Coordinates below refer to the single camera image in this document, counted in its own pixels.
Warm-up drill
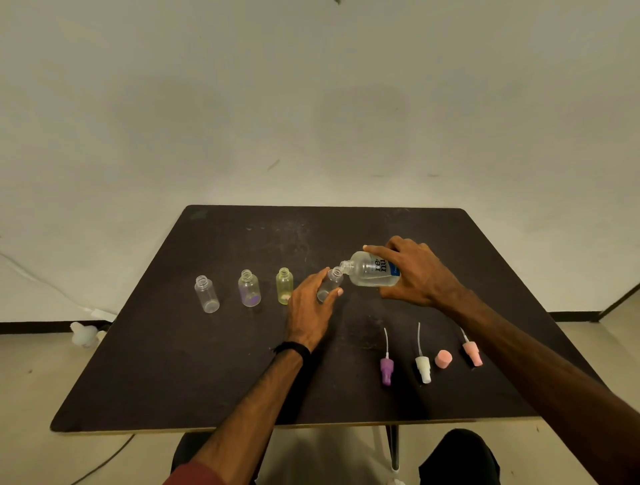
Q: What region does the person's right hand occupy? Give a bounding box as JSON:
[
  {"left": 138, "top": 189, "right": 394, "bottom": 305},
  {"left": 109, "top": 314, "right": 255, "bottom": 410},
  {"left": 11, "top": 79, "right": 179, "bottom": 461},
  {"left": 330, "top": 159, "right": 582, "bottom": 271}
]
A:
[{"left": 362, "top": 235, "right": 471, "bottom": 313}]

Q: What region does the person's left hand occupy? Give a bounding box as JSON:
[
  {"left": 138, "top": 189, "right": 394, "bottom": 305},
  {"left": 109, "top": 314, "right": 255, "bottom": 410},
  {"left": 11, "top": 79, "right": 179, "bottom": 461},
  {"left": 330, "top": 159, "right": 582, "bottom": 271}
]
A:
[{"left": 285, "top": 267, "right": 345, "bottom": 353}]

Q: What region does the small yellow bottle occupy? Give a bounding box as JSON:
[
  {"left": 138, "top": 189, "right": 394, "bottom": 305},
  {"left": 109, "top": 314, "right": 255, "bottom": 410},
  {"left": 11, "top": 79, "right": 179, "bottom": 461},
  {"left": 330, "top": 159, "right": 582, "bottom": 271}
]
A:
[{"left": 275, "top": 267, "right": 295, "bottom": 306}]

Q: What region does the small clear bottle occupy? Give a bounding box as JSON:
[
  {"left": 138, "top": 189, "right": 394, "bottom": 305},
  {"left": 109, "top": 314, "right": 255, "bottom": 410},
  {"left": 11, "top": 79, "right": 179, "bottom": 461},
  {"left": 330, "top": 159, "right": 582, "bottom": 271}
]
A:
[
  {"left": 194, "top": 275, "right": 221, "bottom": 314},
  {"left": 316, "top": 266, "right": 345, "bottom": 304}
]

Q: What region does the large clear plastic bottle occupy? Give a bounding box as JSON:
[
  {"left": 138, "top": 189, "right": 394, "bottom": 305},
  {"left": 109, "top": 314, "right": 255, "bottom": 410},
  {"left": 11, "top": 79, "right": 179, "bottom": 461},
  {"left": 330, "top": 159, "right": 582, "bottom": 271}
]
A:
[{"left": 339, "top": 251, "right": 402, "bottom": 288}]

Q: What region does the small purple-tinted bottle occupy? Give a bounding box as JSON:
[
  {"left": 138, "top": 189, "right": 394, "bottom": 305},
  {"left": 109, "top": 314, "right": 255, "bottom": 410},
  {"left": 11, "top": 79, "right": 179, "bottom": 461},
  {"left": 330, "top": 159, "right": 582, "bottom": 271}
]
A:
[{"left": 237, "top": 269, "right": 262, "bottom": 308}]

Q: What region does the pink spray cap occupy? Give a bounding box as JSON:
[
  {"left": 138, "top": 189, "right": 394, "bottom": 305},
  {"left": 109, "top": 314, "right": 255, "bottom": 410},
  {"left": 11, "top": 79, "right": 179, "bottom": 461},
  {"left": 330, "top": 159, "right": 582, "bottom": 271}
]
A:
[{"left": 459, "top": 327, "right": 485, "bottom": 368}]

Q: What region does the white spray cap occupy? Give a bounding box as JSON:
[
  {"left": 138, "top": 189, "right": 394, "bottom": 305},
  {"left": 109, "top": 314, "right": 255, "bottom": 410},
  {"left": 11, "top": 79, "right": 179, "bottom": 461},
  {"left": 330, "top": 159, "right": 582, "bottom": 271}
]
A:
[{"left": 414, "top": 322, "right": 433, "bottom": 384}]

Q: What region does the purple spray cap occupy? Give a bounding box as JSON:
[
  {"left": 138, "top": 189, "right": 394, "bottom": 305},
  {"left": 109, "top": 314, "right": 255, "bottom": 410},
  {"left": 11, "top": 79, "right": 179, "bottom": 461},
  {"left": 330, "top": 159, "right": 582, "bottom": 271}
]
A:
[{"left": 379, "top": 327, "right": 395, "bottom": 387}]

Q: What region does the person's left forearm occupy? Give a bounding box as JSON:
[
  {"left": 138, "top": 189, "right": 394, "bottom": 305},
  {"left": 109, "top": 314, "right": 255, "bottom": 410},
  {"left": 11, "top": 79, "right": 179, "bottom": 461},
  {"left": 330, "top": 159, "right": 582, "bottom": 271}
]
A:
[{"left": 192, "top": 349, "right": 303, "bottom": 485}]

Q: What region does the person's right forearm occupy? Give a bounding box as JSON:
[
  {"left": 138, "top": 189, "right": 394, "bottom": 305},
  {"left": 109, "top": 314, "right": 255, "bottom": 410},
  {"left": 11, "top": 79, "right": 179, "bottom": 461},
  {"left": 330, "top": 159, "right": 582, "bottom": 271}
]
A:
[{"left": 445, "top": 289, "right": 640, "bottom": 485}]

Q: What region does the person's right leg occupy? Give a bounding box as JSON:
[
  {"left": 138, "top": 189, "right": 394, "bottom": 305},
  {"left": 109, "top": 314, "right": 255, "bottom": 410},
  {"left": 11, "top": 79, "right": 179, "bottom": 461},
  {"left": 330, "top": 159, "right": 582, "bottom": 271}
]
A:
[{"left": 419, "top": 428, "right": 501, "bottom": 485}]

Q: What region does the black wristband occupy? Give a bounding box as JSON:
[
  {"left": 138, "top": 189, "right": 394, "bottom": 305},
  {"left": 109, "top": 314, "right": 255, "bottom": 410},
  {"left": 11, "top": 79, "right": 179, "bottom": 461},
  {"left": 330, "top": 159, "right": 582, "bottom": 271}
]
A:
[{"left": 272, "top": 340, "right": 312, "bottom": 362}]

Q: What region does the black table leg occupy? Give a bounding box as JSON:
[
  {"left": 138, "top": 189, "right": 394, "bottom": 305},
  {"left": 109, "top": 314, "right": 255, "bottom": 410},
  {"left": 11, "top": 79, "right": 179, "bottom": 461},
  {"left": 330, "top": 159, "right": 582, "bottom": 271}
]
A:
[{"left": 385, "top": 424, "right": 401, "bottom": 473}]

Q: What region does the white plastic floor object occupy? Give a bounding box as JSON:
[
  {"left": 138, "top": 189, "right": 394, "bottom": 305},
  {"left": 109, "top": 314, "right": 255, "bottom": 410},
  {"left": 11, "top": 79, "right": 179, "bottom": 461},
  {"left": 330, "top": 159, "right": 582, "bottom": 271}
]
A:
[{"left": 69, "top": 321, "right": 109, "bottom": 349}]

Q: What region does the grey floor cable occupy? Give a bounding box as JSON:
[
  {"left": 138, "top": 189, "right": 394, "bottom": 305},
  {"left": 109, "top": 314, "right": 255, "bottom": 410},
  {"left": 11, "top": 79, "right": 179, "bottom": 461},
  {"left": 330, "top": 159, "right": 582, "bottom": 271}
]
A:
[{"left": 69, "top": 433, "right": 136, "bottom": 485}]

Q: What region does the white power cable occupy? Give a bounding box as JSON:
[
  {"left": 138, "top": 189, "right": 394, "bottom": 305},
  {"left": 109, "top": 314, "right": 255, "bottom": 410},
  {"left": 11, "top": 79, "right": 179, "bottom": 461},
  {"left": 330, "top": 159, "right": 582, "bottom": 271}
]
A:
[{"left": 0, "top": 252, "right": 96, "bottom": 313}]

